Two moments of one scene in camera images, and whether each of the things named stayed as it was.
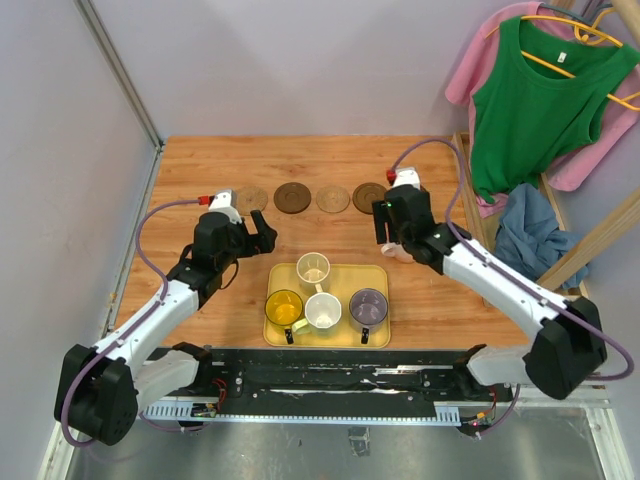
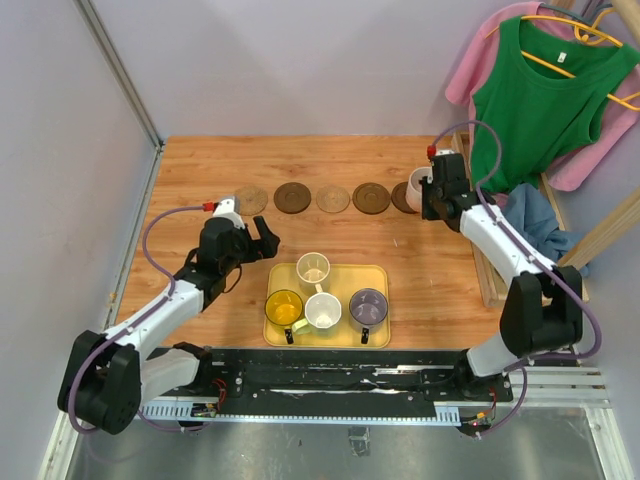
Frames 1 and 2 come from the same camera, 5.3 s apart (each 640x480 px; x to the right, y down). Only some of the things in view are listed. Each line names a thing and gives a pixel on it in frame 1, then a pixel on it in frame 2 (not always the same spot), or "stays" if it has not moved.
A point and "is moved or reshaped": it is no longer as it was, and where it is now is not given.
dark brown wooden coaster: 364,195 stays
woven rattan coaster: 251,198 stays
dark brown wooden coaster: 292,198 stays
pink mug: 393,249 is moved or reshaped
